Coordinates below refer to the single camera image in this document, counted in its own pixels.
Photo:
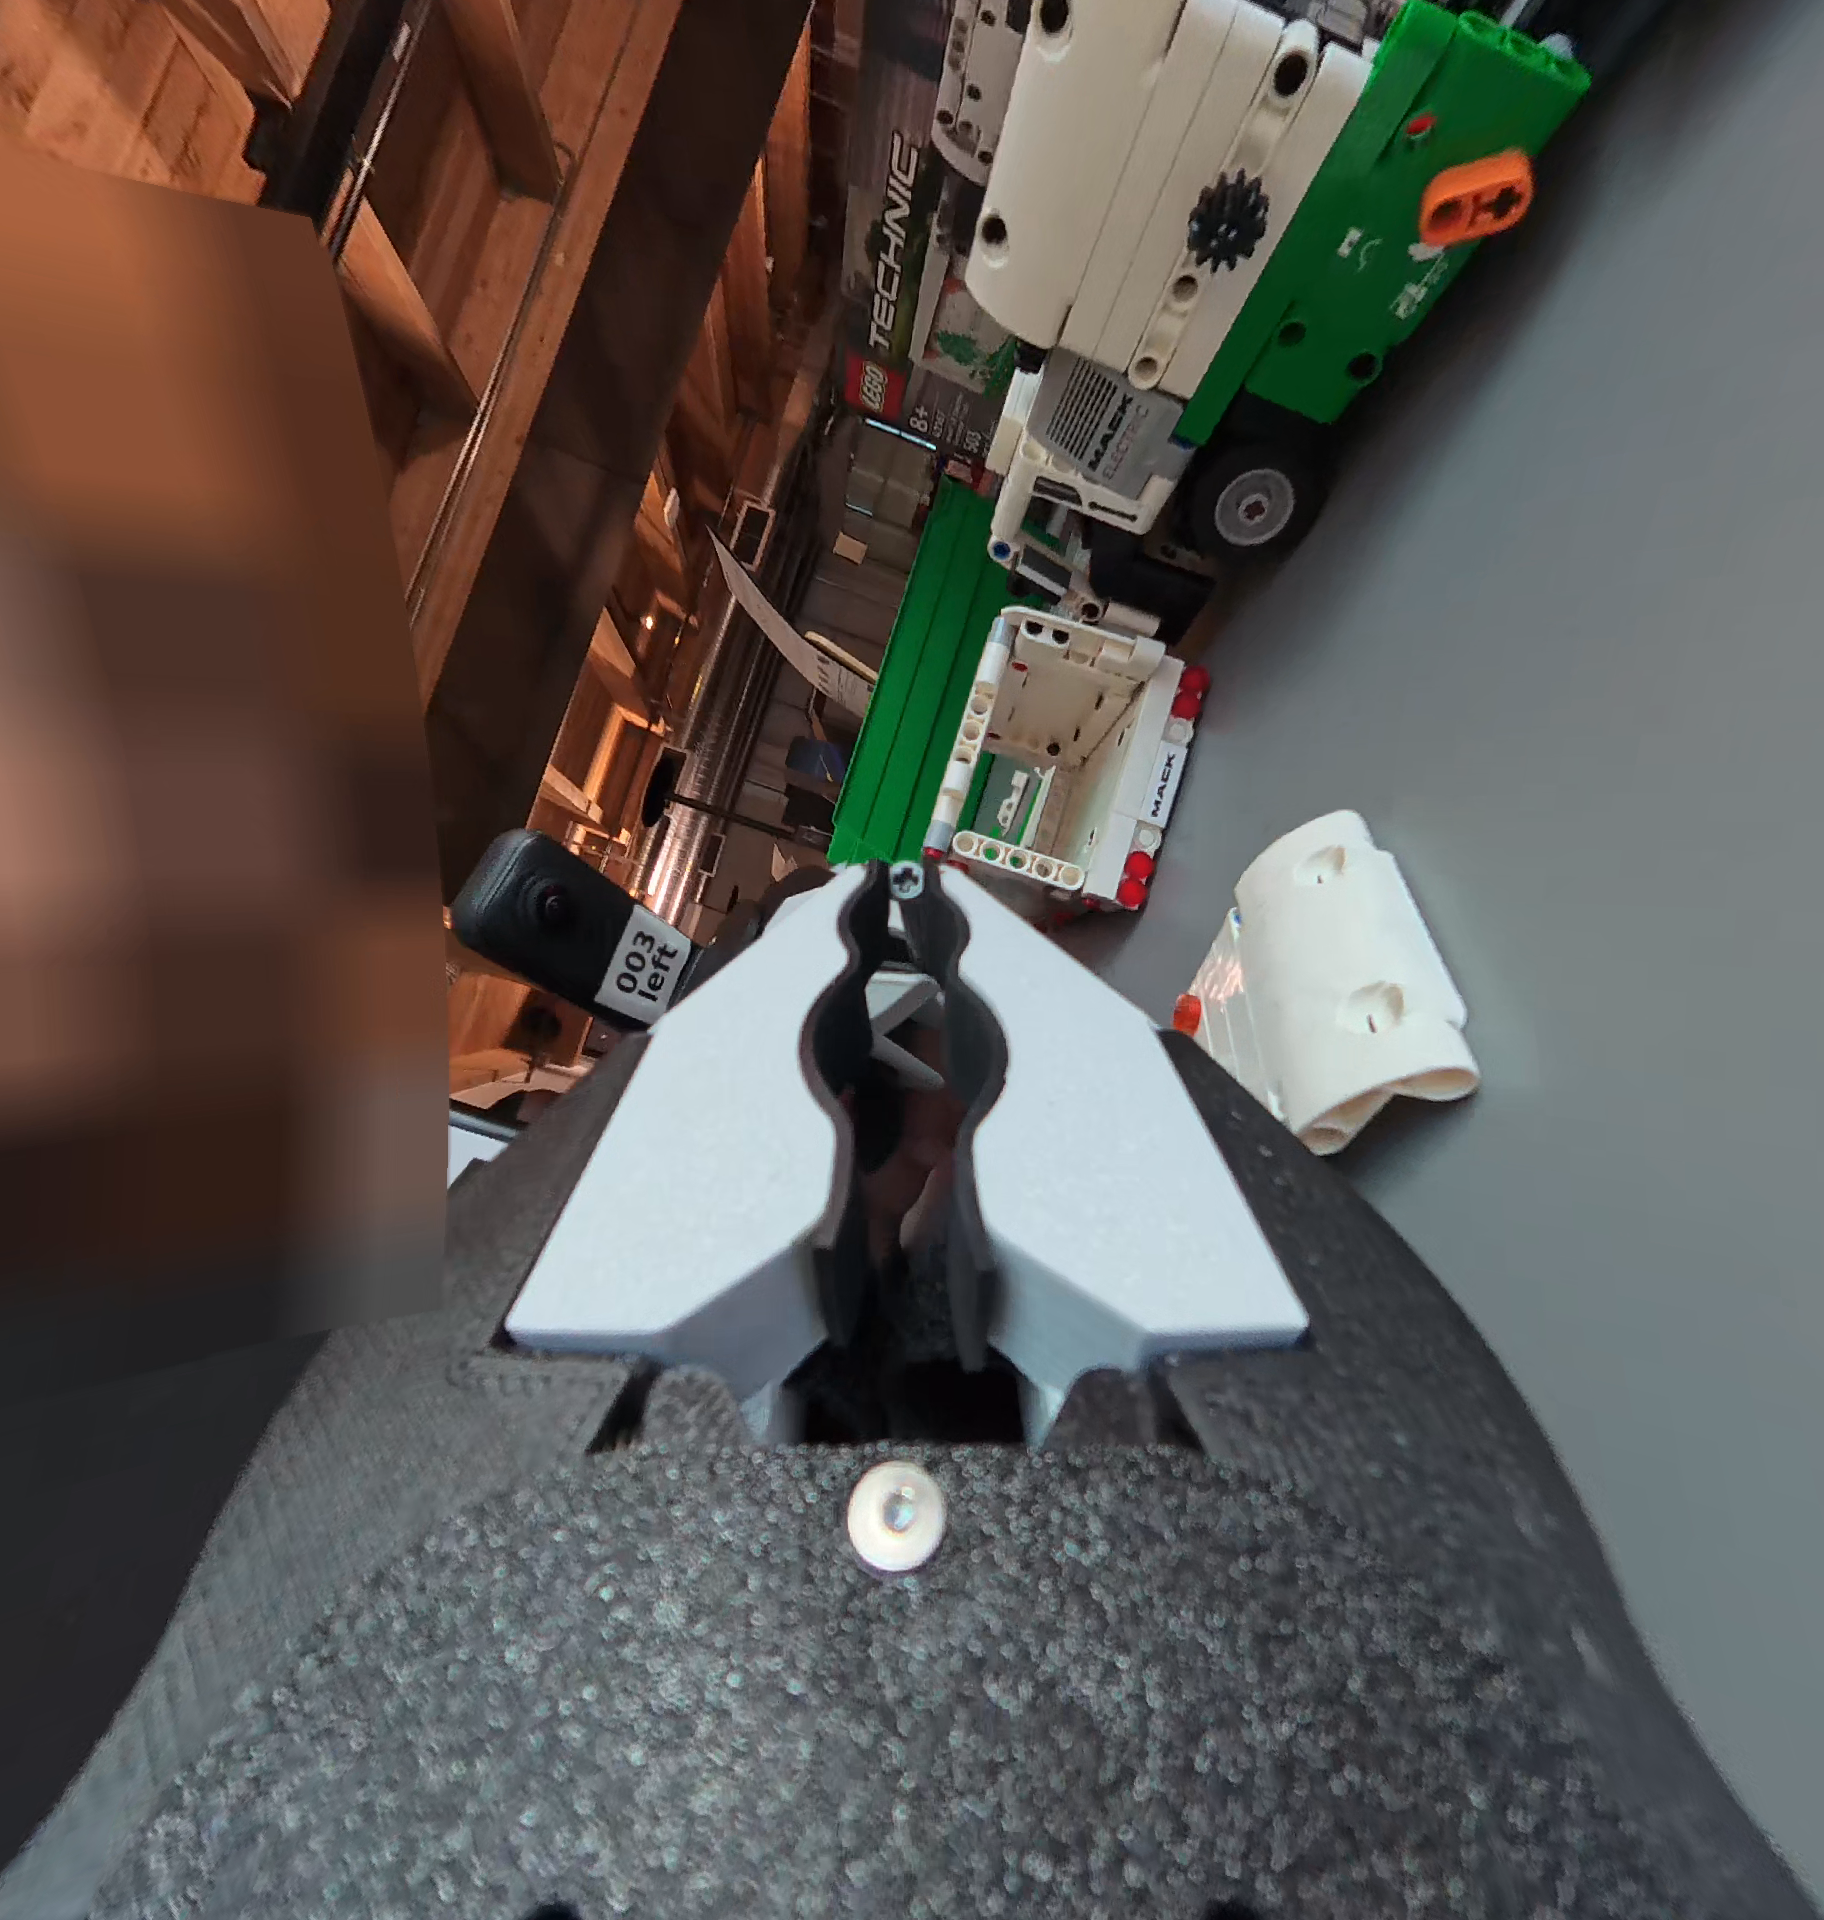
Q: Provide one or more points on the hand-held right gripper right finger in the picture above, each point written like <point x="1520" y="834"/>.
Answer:
<point x="1121" y="1185"/>

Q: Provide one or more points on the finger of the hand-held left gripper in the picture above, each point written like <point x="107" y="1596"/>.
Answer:
<point x="912" y="1061"/>
<point x="897" y="998"/>

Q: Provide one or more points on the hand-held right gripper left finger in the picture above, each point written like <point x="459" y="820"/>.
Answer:
<point x="657" y="1185"/>

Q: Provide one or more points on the dark grey lego axle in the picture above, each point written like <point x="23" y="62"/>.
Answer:
<point x="908" y="879"/>

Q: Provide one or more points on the white curved lego panel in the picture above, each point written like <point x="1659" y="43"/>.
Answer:
<point x="1346" y="975"/>

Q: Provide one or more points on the green lego panel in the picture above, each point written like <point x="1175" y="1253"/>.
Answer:
<point x="912" y="676"/>

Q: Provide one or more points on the lego set box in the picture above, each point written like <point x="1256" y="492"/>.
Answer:
<point x="891" y="270"/>

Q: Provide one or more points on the white and green lego truck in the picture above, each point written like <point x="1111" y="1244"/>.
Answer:
<point x="1151" y="181"/>

